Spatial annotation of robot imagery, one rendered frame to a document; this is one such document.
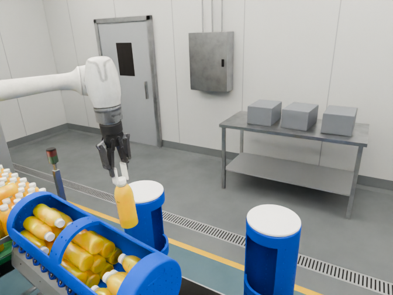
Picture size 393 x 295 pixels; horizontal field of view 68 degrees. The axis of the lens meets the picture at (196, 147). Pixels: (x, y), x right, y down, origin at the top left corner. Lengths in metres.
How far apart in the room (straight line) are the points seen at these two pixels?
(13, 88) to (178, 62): 3.94
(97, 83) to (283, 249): 1.15
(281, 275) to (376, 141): 2.85
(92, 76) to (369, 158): 3.79
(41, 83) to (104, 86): 0.22
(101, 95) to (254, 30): 3.45
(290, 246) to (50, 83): 1.28
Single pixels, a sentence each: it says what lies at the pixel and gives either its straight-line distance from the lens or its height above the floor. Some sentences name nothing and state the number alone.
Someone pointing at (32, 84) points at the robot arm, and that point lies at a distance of 1.08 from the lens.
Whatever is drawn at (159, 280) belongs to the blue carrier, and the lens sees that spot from 1.14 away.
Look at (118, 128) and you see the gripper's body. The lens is 1.03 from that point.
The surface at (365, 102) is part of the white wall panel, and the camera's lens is 4.10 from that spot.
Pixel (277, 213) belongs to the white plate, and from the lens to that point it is 1.68.
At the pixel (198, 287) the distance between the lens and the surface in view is 2.48.
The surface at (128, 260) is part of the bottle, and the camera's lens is 1.27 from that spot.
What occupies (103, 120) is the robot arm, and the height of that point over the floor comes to 1.71.
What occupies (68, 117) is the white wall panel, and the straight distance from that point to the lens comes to 7.13.
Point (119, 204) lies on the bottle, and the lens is 1.15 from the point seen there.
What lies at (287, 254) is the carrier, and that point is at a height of 0.91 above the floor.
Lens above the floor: 1.97
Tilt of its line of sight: 22 degrees down
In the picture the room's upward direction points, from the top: 2 degrees counter-clockwise
